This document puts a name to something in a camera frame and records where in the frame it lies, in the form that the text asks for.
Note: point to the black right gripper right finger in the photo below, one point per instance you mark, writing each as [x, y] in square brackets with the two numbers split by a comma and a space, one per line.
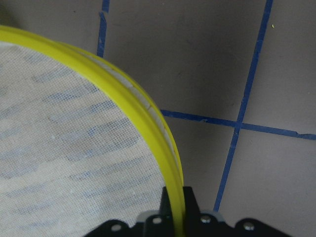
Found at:
[192, 211]

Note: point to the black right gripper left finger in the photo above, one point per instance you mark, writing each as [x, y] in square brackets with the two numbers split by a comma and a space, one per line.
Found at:
[165, 206]

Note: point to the yellow top steamer layer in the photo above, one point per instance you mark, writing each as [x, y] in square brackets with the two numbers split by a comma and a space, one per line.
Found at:
[70, 158]

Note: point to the yellow steamer layer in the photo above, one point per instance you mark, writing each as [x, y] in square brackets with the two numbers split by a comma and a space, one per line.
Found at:
[70, 158]
[136, 104]

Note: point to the yellow bottom steamer layer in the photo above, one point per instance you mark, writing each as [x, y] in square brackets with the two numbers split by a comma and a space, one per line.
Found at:
[136, 104]

